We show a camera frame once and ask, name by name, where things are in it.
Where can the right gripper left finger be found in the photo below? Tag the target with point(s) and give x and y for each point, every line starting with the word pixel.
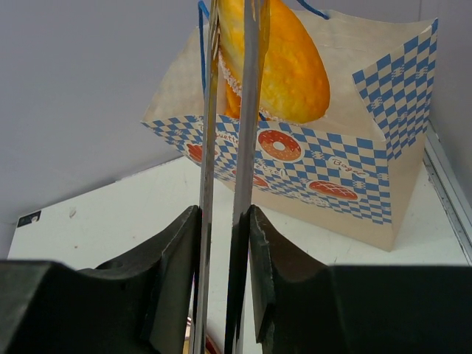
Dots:
pixel 137 302

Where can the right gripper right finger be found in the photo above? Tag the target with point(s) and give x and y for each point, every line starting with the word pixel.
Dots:
pixel 304 306

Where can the blue checkered paper bag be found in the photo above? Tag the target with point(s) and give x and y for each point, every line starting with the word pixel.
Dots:
pixel 352 171

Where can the glazed yellow round bun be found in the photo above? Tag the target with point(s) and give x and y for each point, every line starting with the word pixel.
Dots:
pixel 295 86

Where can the dark red round plate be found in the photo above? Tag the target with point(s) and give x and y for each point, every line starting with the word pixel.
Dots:
pixel 210 346

